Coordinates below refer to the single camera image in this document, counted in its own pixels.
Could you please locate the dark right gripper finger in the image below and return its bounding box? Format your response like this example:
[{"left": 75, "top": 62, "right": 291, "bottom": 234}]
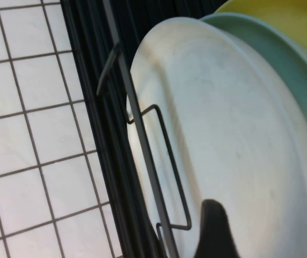
[{"left": 193, "top": 199, "right": 242, "bottom": 258}]

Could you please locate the white plate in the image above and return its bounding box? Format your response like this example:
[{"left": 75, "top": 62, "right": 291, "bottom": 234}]
[{"left": 126, "top": 18, "right": 307, "bottom": 258}]

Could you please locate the pale green plate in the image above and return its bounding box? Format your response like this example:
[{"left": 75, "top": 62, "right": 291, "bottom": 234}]
[{"left": 200, "top": 12, "right": 307, "bottom": 153}]

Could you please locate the yellow plate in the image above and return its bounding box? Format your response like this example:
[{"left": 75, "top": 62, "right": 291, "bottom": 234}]
[{"left": 214, "top": 0, "right": 307, "bottom": 91}]

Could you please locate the white black-grid tablecloth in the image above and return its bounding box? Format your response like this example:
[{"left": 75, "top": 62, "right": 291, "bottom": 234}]
[{"left": 0, "top": 0, "right": 129, "bottom": 258}]

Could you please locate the black wire dish rack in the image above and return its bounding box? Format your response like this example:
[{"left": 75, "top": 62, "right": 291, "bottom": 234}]
[
  {"left": 96, "top": 0, "right": 192, "bottom": 258},
  {"left": 60, "top": 0, "right": 225, "bottom": 258}
]

